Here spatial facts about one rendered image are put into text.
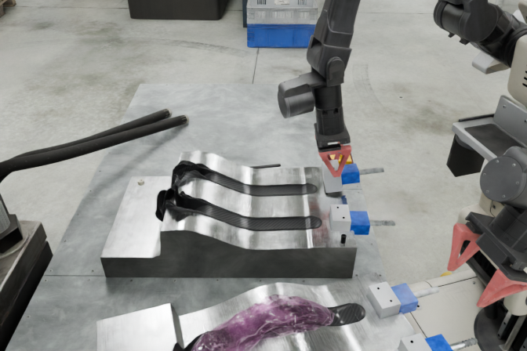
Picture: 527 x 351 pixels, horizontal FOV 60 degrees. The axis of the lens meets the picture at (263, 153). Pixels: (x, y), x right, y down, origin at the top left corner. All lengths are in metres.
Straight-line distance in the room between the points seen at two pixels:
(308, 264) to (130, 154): 0.64
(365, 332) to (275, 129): 0.75
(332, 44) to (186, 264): 0.51
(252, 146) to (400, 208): 1.25
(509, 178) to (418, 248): 1.63
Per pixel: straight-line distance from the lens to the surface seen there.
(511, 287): 0.74
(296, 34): 4.09
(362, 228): 0.94
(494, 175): 0.63
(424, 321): 1.62
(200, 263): 0.94
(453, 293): 1.72
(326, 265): 0.94
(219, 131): 1.40
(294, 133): 1.38
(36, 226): 1.21
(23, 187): 2.75
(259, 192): 1.03
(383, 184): 2.54
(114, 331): 0.79
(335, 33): 0.86
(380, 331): 0.84
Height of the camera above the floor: 1.54
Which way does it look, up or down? 35 degrees down
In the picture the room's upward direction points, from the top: straight up
